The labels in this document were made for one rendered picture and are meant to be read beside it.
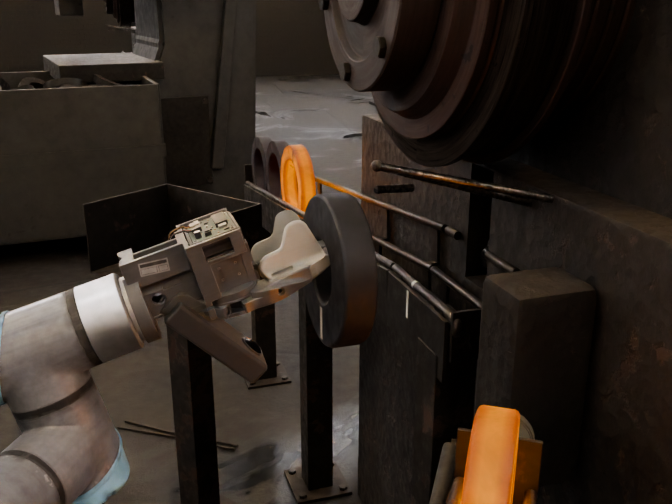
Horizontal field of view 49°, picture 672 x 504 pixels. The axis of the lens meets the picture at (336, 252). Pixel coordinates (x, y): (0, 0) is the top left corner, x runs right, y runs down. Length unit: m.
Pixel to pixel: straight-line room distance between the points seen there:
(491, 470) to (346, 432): 1.47
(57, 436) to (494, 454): 0.38
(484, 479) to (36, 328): 0.40
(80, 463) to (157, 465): 1.23
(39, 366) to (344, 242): 0.29
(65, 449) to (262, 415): 1.42
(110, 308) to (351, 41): 0.47
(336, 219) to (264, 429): 1.39
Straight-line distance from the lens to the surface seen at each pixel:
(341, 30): 0.99
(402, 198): 1.28
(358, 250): 0.68
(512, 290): 0.78
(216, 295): 0.69
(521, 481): 0.70
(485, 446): 0.56
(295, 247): 0.70
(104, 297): 0.69
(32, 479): 0.67
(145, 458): 1.97
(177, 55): 3.77
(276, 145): 1.82
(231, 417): 2.09
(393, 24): 0.81
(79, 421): 0.72
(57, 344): 0.69
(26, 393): 0.71
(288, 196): 1.74
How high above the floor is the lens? 1.08
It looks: 19 degrees down
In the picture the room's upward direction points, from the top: straight up
